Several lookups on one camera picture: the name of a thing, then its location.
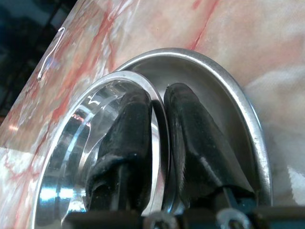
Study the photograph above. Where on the matte stainless steel plate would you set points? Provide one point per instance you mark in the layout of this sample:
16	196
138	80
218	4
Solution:
214	78

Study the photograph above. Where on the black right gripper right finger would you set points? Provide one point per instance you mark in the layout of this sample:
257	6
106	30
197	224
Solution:
193	143

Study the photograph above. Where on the white paper napkin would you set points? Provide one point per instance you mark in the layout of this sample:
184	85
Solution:
297	183

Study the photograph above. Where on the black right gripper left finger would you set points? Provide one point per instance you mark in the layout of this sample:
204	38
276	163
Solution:
129	133

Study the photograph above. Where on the shiny stainless steel plate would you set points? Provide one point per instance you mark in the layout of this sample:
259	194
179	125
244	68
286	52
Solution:
71	148

